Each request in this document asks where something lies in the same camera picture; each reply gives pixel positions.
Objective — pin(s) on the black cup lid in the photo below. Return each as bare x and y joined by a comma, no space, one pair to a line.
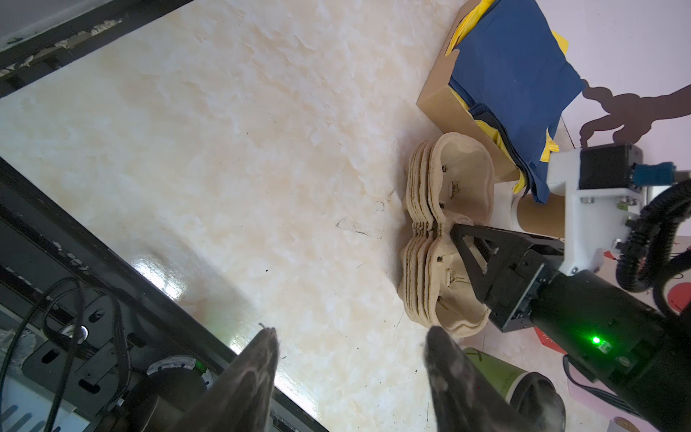
536,400

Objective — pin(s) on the blue napkin stack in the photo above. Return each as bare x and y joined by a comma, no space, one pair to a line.
517,78

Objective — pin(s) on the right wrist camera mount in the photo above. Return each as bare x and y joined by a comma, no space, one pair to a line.
604,187

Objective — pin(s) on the green paper coffee cup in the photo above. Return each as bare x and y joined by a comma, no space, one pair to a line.
502,376

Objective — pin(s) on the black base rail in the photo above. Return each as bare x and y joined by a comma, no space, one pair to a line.
87,342

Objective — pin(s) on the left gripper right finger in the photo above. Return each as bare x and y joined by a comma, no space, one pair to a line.
463,399

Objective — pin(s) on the yellow napkins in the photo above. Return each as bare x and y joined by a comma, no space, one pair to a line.
462,30

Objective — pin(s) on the stack of paper cups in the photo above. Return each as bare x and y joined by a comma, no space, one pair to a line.
523,214

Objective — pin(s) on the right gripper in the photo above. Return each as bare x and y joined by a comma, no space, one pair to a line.
607,334

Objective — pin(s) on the pulp cup carrier tray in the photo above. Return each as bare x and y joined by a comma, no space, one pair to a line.
450,181

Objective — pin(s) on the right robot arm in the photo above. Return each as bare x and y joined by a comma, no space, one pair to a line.
662,397

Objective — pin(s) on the cardboard napkin box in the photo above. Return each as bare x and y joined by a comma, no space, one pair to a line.
438,102

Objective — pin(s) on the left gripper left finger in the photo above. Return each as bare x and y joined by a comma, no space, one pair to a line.
241,397

